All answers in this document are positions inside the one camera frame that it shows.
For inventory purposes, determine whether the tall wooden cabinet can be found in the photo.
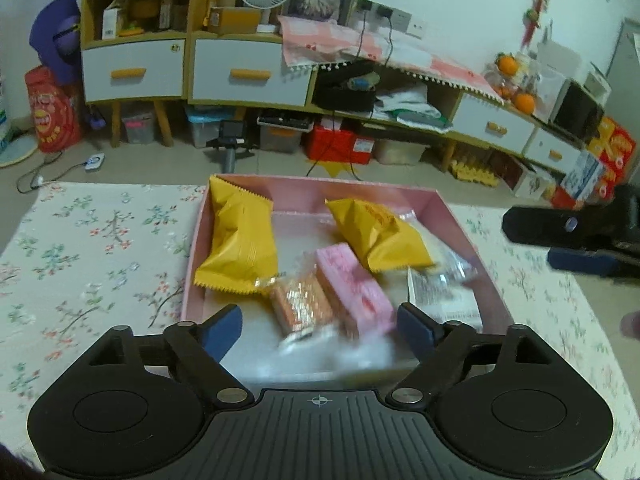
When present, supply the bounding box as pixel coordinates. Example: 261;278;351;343
80;0;209;148

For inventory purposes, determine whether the pink checkered cloth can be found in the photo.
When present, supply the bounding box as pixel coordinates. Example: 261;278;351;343
279;16;503;104

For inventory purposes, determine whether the red gift box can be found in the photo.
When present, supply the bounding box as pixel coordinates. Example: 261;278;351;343
304;125;374;165

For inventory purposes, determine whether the orange cracker packet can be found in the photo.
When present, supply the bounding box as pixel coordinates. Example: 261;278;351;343
269;273;334;337

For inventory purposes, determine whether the red snack bucket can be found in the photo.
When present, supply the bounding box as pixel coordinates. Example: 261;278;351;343
25;65;84;154

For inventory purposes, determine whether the floral tablecloth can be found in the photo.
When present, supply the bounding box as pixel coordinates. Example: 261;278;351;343
1;183;639;479

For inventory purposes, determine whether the low wooden tv cabinet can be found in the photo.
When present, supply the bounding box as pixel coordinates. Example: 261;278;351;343
189;32;580;174

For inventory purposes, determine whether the purple plush toy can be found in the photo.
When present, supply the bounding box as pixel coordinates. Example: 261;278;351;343
29;0;81;86

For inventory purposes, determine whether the clear storage bin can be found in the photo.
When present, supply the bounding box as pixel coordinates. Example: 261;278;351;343
186;105;234;148

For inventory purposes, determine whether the white printed snack packet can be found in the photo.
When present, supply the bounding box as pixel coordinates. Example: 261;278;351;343
408;269;483;332

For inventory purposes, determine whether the pink cardboard box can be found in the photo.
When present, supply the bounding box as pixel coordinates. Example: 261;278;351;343
182;174;512;391

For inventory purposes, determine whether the pink snack packet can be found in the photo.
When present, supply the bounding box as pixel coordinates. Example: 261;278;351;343
314;243;396;338

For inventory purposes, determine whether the yellow square snack bag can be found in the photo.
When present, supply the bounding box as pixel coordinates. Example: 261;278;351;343
326;198;436;273

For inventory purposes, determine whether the orange fruit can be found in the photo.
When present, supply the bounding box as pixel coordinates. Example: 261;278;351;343
496;54;520;77
512;91;536;115

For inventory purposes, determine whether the black microwave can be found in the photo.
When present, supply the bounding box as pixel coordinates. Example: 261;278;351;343
548;79;604;143

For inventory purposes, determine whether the person's hand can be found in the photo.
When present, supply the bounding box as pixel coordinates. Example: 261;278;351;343
620;311;640;340

